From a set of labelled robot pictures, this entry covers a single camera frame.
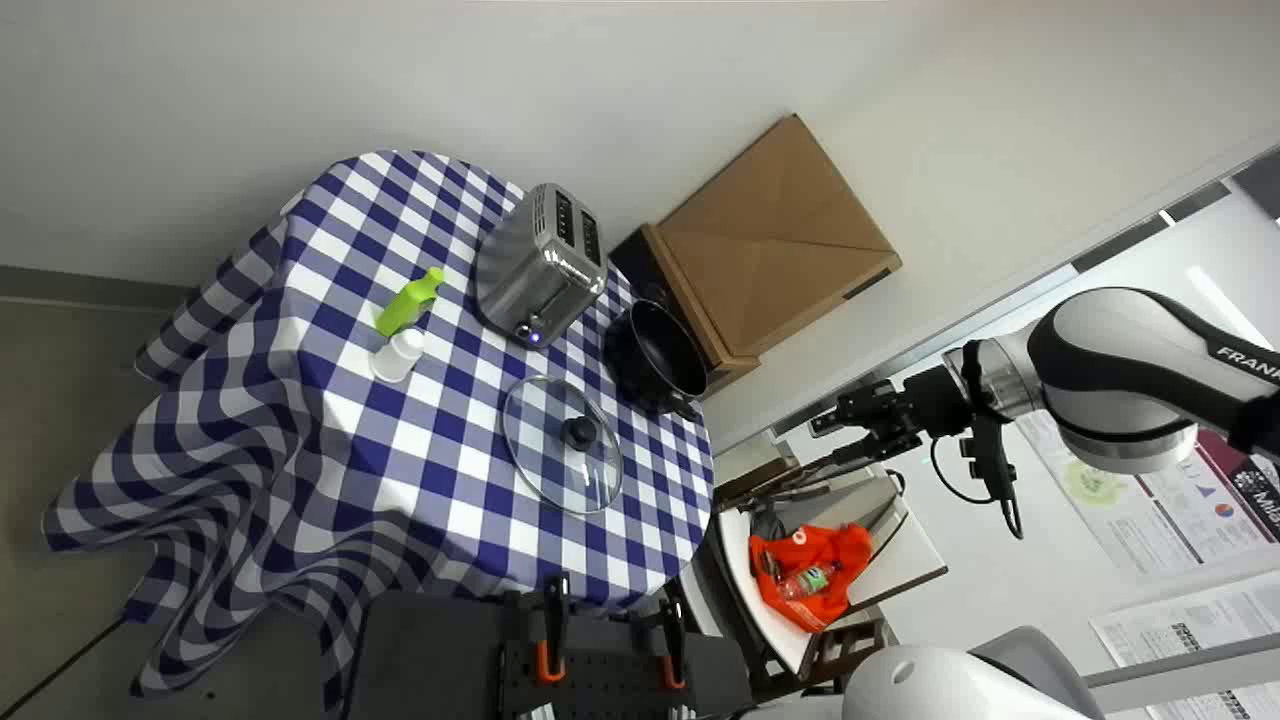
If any black clamp orange tip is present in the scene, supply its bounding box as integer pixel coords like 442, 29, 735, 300
647, 594, 697, 696
527, 572, 575, 690

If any black cooking pot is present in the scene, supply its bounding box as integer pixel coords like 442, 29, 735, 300
600, 300, 711, 417

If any white side table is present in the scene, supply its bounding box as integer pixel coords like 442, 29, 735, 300
711, 464, 952, 690

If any blue white checkered tablecloth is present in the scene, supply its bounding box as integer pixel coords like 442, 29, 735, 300
44, 148, 719, 712

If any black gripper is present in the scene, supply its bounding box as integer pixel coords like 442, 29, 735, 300
810, 363, 981, 444

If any glass pot lid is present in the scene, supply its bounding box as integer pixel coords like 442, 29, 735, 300
498, 374, 629, 525

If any black perforated mounting board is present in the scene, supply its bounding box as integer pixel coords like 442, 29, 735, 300
339, 584, 756, 720

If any silver toaster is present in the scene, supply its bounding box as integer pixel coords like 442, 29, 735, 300
471, 182, 612, 339

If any large brown cardboard box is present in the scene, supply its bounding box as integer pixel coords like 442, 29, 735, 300
651, 113, 904, 382

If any red white poster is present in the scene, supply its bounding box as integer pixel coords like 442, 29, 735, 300
1052, 419, 1280, 581

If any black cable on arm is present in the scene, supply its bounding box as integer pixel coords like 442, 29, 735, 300
929, 396, 1032, 544

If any framed partition panel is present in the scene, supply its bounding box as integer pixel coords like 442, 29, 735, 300
771, 141, 1280, 720

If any white printed paper sheet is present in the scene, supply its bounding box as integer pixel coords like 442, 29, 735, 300
1087, 568, 1280, 720

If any small white bottle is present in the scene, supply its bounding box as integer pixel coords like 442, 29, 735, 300
369, 323, 429, 389

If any green plastic bottle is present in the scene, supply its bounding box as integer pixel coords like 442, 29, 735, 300
371, 264, 451, 346

